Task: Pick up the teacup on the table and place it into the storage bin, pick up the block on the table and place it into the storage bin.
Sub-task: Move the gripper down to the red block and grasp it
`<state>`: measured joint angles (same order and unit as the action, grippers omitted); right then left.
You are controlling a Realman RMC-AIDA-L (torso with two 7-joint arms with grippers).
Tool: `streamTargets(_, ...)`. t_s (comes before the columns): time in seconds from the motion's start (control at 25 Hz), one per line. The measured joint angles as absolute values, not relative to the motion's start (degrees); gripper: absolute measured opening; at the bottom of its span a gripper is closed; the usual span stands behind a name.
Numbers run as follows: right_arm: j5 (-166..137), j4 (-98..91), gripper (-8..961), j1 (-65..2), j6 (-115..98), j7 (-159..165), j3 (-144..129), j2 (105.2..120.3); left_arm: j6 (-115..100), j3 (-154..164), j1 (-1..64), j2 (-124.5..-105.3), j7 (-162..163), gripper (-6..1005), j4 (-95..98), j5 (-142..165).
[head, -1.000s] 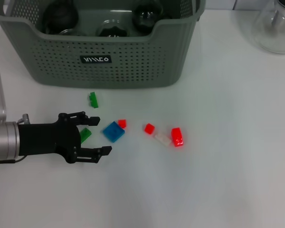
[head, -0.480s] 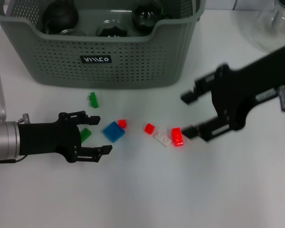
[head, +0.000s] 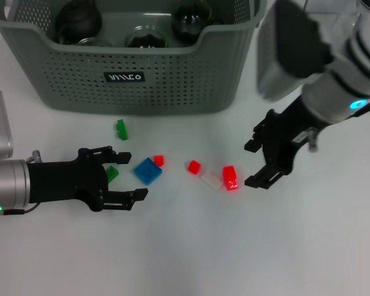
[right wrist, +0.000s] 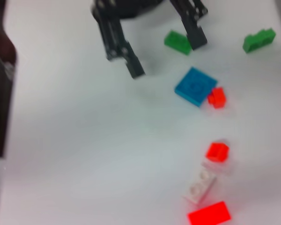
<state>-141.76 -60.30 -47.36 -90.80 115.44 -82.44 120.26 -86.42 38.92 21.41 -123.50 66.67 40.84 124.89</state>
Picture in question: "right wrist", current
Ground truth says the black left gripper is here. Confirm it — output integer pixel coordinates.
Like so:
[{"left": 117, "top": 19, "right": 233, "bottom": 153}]
[{"left": 90, "top": 0, "right": 208, "bottom": 80}]

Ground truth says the green toy brick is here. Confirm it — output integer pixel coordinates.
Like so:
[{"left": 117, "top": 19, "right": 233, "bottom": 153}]
[
  {"left": 163, "top": 30, "right": 192, "bottom": 56},
  {"left": 243, "top": 27, "right": 277, "bottom": 54}
]

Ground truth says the blue square toy plate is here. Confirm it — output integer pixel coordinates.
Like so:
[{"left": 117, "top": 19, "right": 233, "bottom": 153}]
[{"left": 174, "top": 67, "right": 218, "bottom": 108}]

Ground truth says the small red toy brick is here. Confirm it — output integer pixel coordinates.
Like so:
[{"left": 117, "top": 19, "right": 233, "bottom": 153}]
[
  {"left": 205, "top": 142, "right": 230, "bottom": 164},
  {"left": 207, "top": 86, "right": 227, "bottom": 110}
]

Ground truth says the white toy brick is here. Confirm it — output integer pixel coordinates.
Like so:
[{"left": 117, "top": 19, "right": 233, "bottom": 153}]
[{"left": 182, "top": 164, "right": 218, "bottom": 204}]

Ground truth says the bright red toy brick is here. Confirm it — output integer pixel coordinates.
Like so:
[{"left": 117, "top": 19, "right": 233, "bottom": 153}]
[{"left": 187, "top": 201, "right": 232, "bottom": 225}]

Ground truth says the black frame bar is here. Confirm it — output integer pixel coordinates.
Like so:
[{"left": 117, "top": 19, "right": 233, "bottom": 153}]
[{"left": 0, "top": 0, "right": 18, "bottom": 159}]

